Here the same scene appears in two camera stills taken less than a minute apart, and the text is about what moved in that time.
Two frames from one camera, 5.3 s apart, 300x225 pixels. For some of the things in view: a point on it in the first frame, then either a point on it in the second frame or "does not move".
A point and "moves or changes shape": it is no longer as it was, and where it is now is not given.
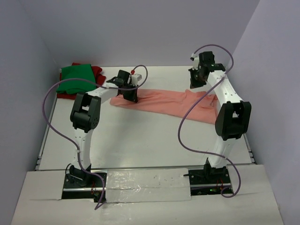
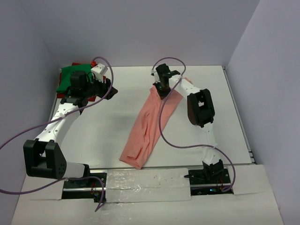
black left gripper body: x=129 y=94 -> x=96 y=88
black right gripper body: x=196 y=79 -> x=162 y=91
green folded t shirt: x=83 y=72 does not move
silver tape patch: x=137 y=185 does not move
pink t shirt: x=176 y=102 moves or changes shape
